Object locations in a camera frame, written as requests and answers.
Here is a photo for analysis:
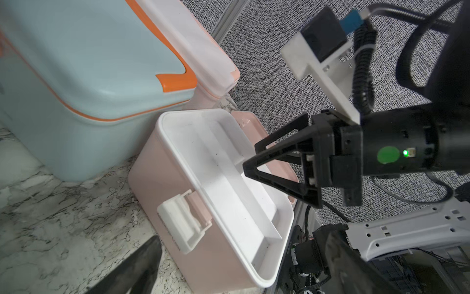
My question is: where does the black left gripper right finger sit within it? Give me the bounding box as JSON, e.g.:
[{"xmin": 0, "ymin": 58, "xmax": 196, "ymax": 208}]
[{"xmin": 326, "ymin": 232, "xmax": 399, "ymax": 294}]

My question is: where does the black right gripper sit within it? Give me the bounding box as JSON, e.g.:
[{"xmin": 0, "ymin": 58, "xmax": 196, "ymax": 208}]
[{"xmin": 242, "ymin": 110, "xmax": 364, "ymax": 209}]

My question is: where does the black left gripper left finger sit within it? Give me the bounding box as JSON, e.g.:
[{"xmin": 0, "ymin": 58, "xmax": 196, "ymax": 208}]
[{"xmin": 88, "ymin": 236, "xmax": 162, "ymax": 294}]

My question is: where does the white tray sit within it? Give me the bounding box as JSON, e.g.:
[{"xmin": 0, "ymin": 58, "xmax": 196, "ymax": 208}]
[{"xmin": 157, "ymin": 108, "xmax": 295, "ymax": 288}]

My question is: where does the pink first aid box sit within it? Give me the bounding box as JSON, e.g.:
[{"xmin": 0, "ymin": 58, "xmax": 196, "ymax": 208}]
[{"xmin": 127, "ymin": 110, "xmax": 300, "ymax": 294}]

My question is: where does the blue orange first aid box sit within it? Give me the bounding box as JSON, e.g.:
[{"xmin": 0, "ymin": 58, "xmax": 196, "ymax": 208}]
[{"xmin": 1, "ymin": 1, "xmax": 197, "ymax": 182}]

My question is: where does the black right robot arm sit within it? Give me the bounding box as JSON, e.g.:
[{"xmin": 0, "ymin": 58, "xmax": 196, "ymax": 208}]
[{"xmin": 243, "ymin": 1, "xmax": 470, "ymax": 294}]

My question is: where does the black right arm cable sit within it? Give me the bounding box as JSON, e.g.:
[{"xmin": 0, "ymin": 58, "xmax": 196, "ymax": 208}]
[{"xmin": 352, "ymin": 0, "xmax": 463, "ymax": 116}]

